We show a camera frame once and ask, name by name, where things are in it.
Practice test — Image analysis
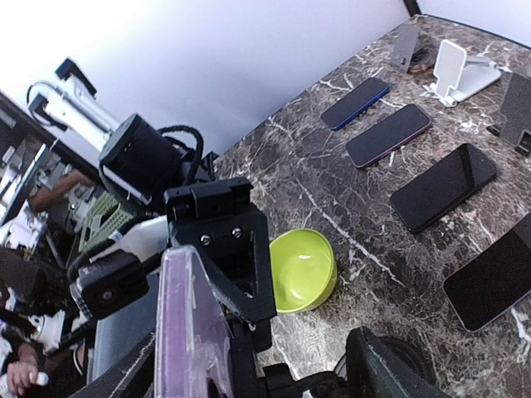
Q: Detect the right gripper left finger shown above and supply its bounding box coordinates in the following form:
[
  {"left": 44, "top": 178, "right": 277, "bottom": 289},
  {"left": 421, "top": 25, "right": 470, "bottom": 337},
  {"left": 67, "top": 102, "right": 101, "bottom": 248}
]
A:
[{"left": 74, "top": 331, "right": 156, "bottom": 398}]

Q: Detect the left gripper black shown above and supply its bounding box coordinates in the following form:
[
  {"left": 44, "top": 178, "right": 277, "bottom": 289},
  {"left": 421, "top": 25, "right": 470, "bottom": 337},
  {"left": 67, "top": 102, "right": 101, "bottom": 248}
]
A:
[{"left": 163, "top": 177, "right": 276, "bottom": 323}]

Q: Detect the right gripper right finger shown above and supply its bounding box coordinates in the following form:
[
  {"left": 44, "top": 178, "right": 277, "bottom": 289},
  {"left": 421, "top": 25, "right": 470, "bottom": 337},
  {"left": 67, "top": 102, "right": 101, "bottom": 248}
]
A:
[{"left": 345, "top": 327, "right": 447, "bottom": 397}]

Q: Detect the green bowl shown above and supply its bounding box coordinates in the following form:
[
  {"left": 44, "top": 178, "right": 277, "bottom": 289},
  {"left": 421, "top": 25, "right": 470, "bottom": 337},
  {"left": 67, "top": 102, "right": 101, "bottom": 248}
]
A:
[{"left": 270, "top": 229, "right": 338, "bottom": 313}]

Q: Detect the pink phone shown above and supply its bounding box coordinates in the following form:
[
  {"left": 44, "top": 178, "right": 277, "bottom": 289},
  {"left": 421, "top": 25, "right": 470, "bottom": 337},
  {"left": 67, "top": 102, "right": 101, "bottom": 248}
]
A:
[{"left": 443, "top": 215, "right": 530, "bottom": 332}]

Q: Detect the purple edged phone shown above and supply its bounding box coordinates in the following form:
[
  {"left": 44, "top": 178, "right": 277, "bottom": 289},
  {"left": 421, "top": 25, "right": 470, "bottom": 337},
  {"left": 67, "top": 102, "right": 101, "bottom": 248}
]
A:
[{"left": 345, "top": 104, "right": 431, "bottom": 168}]

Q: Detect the dark blue phone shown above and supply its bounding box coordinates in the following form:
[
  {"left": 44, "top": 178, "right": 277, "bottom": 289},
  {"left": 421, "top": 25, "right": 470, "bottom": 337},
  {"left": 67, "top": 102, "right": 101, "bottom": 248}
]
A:
[{"left": 320, "top": 77, "right": 390, "bottom": 131}]

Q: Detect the large black phone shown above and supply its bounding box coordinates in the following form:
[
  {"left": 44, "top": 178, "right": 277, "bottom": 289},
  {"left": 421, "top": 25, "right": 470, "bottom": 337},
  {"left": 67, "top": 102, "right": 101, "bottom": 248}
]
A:
[{"left": 390, "top": 143, "right": 497, "bottom": 233}]

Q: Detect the grey small phone stand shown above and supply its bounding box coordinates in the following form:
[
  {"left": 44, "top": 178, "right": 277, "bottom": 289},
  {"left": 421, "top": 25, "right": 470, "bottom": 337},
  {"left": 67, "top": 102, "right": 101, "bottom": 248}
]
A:
[{"left": 390, "top": 24, "right": 420, "bottom": 73}]

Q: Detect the white folding phone stand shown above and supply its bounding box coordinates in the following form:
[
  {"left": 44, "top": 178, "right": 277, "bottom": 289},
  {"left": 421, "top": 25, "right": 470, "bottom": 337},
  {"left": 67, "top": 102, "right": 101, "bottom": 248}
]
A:
[{"left": 427, "top": 39, "right": 502, "bottom": 107}]

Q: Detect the black folding phone stand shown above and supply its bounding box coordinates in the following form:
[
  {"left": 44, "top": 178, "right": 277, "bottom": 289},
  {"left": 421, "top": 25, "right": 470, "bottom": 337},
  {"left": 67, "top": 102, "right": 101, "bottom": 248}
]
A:
[{"left": 487, "top": 73, "right": 530, "bottom": 156}]

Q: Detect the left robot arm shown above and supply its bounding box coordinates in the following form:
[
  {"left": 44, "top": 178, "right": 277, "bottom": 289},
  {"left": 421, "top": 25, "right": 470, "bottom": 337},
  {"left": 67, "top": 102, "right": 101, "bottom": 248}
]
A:
[{"left": 26, "top": 59, "right": 276, "bottom": 324}]

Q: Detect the person hand in background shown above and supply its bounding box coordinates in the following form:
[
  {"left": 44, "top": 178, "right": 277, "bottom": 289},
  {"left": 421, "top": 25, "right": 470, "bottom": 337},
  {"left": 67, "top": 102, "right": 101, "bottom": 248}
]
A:
[{"left": 7, "top": 343, "right": 40, "bottom": 397}]

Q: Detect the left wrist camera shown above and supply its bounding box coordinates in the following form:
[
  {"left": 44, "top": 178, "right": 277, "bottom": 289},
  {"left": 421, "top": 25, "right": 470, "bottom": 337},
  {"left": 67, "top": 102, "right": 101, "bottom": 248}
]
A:
[{"left": 70, "top": 250, "right": 149, "bottom": 320}]

